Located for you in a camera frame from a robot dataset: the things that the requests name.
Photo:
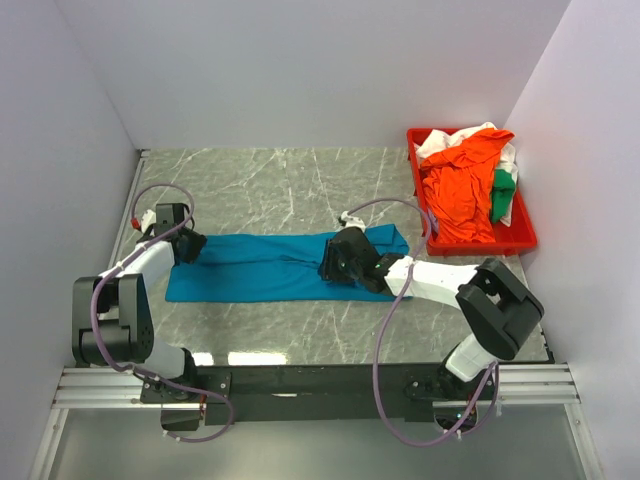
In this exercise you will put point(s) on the orange t shirt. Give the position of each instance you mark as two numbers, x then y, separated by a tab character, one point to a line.
457	186

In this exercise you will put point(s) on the red plastic bin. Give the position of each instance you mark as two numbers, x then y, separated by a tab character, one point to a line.
518	238

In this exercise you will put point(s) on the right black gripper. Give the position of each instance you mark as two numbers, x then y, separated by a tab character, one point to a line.
327	268

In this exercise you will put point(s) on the blue t shirt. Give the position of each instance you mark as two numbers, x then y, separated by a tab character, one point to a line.
244	268

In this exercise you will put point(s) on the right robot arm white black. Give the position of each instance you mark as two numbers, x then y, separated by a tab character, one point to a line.
499	309

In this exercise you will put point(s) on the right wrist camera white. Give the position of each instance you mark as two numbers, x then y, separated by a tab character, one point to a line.
347	220

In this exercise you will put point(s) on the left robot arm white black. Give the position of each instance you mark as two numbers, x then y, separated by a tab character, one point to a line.
111	314

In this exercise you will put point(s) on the aluminium rail frame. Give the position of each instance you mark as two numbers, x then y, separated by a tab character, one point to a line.
98	429

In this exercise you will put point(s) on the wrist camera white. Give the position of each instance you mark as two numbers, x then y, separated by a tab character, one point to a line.
347	220
143	223

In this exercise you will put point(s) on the white t shirt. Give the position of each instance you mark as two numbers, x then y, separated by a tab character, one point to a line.
438	141

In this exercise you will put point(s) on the green t shirt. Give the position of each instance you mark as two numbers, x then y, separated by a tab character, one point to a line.
502	194

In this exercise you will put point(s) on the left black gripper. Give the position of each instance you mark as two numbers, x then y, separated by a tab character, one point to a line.
198	241

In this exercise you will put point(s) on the black base beam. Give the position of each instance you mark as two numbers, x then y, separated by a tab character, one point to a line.
417	392

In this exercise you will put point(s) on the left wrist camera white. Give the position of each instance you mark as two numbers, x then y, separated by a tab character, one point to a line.
143	223

